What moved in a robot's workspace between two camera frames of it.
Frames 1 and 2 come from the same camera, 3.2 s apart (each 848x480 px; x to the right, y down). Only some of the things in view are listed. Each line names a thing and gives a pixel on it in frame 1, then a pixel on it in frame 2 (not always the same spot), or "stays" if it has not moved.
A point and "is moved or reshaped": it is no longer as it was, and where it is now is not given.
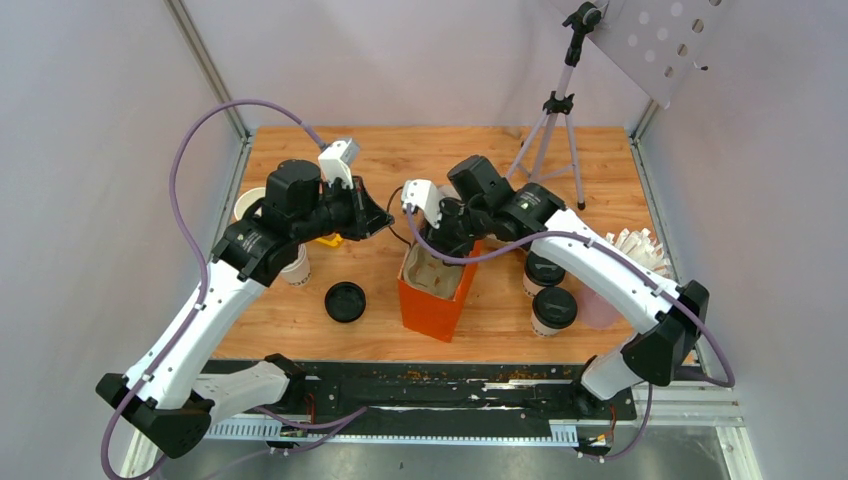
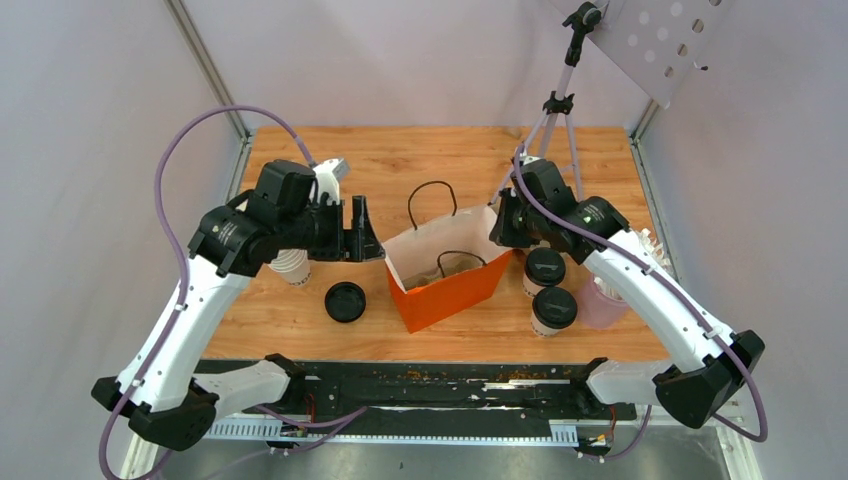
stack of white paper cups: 297,270 stays
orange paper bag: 427,312 is moved or reshaped
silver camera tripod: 588,14 stays
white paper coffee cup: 541,330 stays
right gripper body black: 459,226 -> 536,221
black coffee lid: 345,301 stays
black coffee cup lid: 554,307 stays
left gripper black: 369,216 -> 360,243
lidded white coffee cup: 539,273 stays
